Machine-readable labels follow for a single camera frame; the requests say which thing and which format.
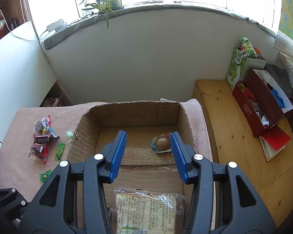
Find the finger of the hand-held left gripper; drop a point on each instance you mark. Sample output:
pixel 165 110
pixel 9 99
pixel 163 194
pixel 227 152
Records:
pixel 7 197

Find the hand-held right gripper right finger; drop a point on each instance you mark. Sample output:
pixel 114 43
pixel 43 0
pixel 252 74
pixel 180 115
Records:
pixel 178 153

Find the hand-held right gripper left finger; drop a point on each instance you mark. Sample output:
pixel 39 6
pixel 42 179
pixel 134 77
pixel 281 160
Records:
pixel 118 156

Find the cardboard box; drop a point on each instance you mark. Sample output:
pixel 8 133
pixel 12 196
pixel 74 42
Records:
pixel 149 173

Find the red dried fruit packet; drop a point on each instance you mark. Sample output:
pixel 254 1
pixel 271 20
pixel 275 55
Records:
pixel 40 124
pixel 37 152

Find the light green wafer packet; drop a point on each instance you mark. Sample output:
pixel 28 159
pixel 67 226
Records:
pixel 59 150

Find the chocolate bar dark wrapper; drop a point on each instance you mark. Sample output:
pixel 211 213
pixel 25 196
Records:
pixel 45 139

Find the braised egg packet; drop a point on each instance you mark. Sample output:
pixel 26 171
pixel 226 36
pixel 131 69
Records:
pixel 161 142

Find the small dark green packet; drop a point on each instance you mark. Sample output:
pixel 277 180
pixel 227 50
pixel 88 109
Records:
pixel 45 176

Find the clear wrapped green candy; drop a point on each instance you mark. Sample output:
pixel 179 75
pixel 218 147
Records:
pixel 69 133

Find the wooden bench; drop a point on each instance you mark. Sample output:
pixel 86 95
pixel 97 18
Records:
pixel 234 139

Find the clear bread slice packet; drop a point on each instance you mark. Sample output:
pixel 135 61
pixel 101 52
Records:
pixel 146 209

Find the dark red open box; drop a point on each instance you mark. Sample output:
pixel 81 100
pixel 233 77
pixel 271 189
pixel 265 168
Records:
pixel 244 107

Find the red notebook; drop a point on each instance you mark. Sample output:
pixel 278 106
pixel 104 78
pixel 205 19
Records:
pixel 276 136

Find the green tissue box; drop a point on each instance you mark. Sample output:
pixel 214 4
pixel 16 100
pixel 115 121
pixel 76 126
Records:
pixel 234 70

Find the small white box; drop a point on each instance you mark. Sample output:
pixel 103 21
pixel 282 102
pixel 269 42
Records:
pixel 256 64

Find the white cabinet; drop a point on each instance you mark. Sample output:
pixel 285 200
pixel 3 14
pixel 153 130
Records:
pixel 17 73

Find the grey clothing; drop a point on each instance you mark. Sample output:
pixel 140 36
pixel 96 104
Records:
pixel 280 78

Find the green drink carton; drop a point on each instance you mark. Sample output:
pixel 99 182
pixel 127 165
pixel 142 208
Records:
pixel 246 45

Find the small spider plant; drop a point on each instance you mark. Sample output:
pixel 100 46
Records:
pixel 101 7

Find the white patterned cloth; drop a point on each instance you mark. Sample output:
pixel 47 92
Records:
pixel 287 41

